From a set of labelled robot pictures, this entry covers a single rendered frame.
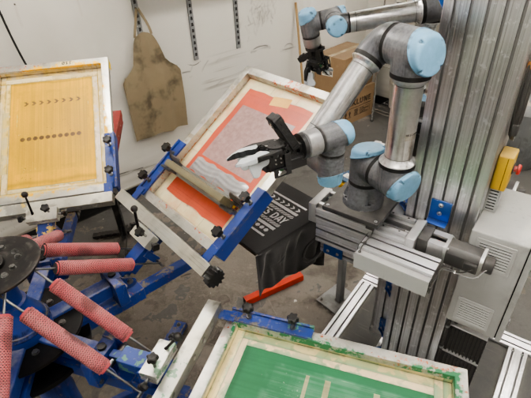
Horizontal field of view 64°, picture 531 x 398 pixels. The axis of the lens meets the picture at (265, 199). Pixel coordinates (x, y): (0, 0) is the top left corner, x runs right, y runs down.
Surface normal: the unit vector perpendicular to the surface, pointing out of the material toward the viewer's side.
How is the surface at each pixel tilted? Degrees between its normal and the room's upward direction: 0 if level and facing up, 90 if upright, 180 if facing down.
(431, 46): 82
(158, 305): 0
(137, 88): 88
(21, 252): 0
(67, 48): 90
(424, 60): 83
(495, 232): 0
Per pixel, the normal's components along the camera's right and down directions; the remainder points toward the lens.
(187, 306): -0.04, -0.82
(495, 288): -0.59, 0.48
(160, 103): 0.22, 0.55
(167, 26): 0.66, 0.40
